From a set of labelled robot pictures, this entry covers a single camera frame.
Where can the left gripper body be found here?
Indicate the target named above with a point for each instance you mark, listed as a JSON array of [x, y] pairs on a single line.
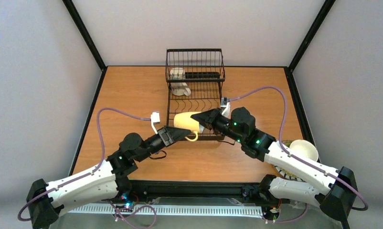
[[165, 136]]

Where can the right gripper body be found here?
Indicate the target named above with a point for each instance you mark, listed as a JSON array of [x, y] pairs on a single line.
[[213, 118]]

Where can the yellow mug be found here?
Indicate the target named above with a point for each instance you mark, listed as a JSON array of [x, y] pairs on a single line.
[[184, 121]]

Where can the white floral mug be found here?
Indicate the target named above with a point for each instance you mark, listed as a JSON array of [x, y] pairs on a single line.
[[179, 88]]

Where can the black wire dish rack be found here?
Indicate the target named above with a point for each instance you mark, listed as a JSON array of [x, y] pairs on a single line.
[[204, 74]]

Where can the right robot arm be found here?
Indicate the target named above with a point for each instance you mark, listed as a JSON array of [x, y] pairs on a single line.
[[257, 144]]

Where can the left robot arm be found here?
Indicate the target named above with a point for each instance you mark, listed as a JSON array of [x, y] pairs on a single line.
[[47, 201]]

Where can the green striped plate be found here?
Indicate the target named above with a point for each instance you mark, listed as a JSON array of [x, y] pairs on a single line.
[[284, 173]]

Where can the white bowl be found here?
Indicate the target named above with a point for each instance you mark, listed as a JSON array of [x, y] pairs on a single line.
[[305, 148]]

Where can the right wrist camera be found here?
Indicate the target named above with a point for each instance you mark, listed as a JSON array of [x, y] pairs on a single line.
[[225, 106]]

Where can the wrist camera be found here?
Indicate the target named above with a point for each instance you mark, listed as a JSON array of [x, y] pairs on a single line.
[[154, 119], [225, 106]]

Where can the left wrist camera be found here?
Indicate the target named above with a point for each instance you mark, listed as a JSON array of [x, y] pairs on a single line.
[[154, 119]]

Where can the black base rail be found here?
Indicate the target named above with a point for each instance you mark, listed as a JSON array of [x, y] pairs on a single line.
[[142, 190]]

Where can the black enclosure frame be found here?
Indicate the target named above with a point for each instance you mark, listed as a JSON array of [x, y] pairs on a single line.
[[84, 31]]

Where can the white slotted cable duct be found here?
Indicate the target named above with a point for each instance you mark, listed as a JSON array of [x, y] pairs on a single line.
[[173, 210]]

